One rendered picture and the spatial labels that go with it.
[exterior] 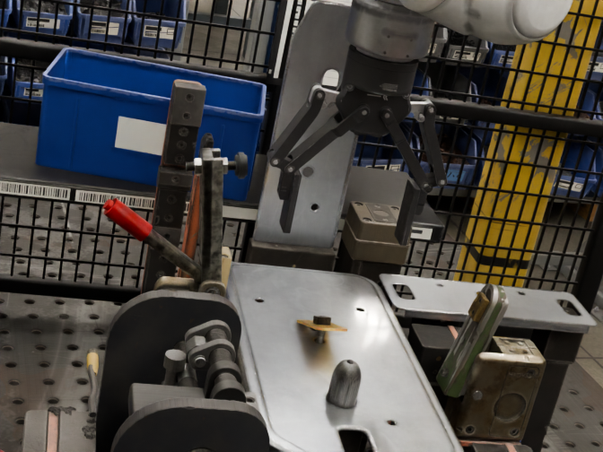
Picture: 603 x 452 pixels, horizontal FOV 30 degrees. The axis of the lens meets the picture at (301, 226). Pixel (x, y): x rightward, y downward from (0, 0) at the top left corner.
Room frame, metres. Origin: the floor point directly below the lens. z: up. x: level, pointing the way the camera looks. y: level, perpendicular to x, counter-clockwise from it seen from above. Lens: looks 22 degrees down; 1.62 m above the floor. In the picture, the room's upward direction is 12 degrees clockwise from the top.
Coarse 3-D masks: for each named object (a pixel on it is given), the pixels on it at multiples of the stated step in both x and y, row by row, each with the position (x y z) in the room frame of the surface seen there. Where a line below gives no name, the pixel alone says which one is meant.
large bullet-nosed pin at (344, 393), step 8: (344, 360) 1.05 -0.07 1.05; (352, 360) 1.05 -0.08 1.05; (336, 368) 1.05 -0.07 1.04; (344, 368) 1.04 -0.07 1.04; (352, 368) 1.04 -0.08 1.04; (336, 376) 1.04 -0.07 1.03; (344, 376) 1.04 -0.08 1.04; (352, 376) 1.04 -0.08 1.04; (360, 376) 1.04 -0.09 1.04; (336, 384) 1.04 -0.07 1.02; (344, 384) 1.03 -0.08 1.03; (352, 384) 1.04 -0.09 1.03; (360, 384) 1.05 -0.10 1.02; (328, 392) 1.05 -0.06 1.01; (336, 392) 1.04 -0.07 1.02; (344, 392) 1.03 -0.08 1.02; (352, 392) 1.04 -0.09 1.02; (328, 400) 1.04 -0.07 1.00; (336, 400) 1.04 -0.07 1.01; (344, 400) 1.03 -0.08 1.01; (352, 400) 1.04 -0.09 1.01
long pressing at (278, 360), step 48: (240, 288) 1.27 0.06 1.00; (288, 288) 1.29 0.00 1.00; (336, 288) 1.32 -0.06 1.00; (240, 336) 1.14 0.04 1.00; (288, 336) 1.17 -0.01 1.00; (336, 336) 1.19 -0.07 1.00; (384, 336) 1.22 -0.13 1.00; (288, 384) 1.06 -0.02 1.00; (384, 384) 1.10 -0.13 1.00; (288, 432) 0.97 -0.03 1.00; (336, 432) 0.98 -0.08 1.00; (384, 432) 1.00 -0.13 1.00; (432, 432) 1.02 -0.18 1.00
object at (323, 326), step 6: (318, 318) 1.17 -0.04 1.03; (324, 318) 1.17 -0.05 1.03; (330, 318) 1.18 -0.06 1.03; (306, 324) 1.17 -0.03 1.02; (312, 324) 1.17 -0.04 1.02; (318, 324) 1.17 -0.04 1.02; (324, 324) 1.17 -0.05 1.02; (330, 324) 1.17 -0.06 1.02; (324, 330) 1.14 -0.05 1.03; (330, 330) 1.14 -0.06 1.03; (336, 330) 1.14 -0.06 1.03; (342, 330) 1.14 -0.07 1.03
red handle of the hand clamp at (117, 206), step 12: (108, 204) 1.10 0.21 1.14; (120, 204) 1.10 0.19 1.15; (108, 216) 1.10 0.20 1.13; (120, 216) 1.10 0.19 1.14; (132, 216) 1.11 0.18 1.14; (132, 228) 1.10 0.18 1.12; (144, 228) 1.11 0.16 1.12; (144, 240) 1.11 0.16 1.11; (156, 240) 1.11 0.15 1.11; (168, 252) 1.12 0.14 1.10; (180, 252) 1.13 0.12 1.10; (180, 264) 1.12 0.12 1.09; (192, 264) 1.12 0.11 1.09; (192, 276) 1.12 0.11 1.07
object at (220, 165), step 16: (208, 160) 1.11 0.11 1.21; (224, 160) 1.13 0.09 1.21; (240, 160) 1.13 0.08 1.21; (208, 176) 1.11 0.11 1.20; (240, 176) 1.13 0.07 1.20; (208, 192) 1.11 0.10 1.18; (208, 208) 1.11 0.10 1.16; (208, 224) 1.12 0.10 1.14; (208, 240) 1.12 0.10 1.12; (208, 256) 1.12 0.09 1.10; (208, 272) 1.12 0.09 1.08
